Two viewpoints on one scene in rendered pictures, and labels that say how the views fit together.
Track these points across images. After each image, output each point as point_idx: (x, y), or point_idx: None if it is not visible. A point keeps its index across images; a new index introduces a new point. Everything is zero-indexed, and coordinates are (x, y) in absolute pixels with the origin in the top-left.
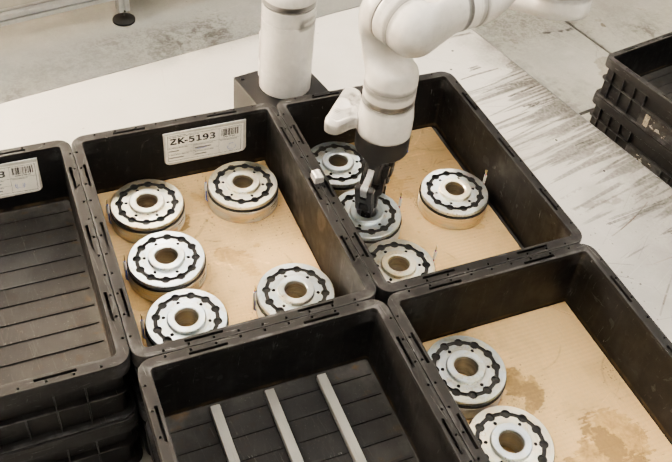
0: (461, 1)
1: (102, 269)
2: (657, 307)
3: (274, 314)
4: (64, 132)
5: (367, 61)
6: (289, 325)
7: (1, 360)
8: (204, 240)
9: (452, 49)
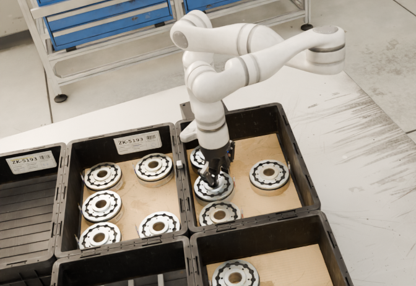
0: (238, 70)
1: (56, 210)
2: (406, 251)
3: (129, 240)
4: (97, 133)
5: (192, 104)
6: (134, 246)
7: (15, 252)
8: (128, 195)
9: (325, 82)
